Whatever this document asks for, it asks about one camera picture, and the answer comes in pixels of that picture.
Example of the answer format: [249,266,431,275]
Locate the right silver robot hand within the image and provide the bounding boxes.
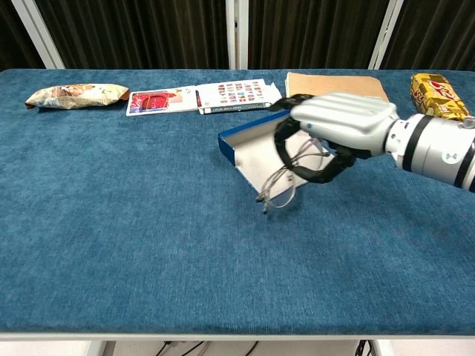
[267,92,400,185]

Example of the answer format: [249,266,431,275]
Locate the white and blue box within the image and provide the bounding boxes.
[217,108,335,194]

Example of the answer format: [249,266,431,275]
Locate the thin metal frame eyeglasses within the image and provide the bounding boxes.
[255,138,332,216]

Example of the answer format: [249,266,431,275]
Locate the brown spiral notebook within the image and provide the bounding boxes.
[284,71,391,104]

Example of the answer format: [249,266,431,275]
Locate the dark pleated partition panel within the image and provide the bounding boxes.
[0,0,46,72]
[247,0,391,70]
[379,0,475,72]
[35,0,229,70]

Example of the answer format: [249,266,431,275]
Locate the gold snack bag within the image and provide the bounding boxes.
[410,73,470,122]

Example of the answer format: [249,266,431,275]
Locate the white stamp print book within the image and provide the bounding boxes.
[195,78,285,116]

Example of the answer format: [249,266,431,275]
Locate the red white card packet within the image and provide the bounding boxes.
[125,85,200,117]

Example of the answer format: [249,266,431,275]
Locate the blue velvet table cloth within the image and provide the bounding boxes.
[0,68,475,335]

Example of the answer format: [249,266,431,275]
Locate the beige snack bag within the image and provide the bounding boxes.
[24,83,131,111]

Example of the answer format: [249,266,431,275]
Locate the white partition frame post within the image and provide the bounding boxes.
[10,0,66,70]
[367,0,405,70]
[225,0,250,70]

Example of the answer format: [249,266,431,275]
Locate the black cable bundle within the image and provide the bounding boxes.
[152,340,261,356]
[354,338,374,356]

